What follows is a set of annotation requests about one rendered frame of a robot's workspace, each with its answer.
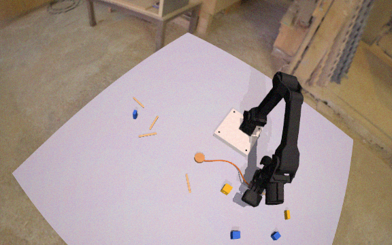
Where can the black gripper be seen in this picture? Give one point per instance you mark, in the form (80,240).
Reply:
(252,196)

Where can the round wooden button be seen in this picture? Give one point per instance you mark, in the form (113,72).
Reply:
(199,157)

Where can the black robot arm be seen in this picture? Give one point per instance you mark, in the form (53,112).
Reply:
(286,157)

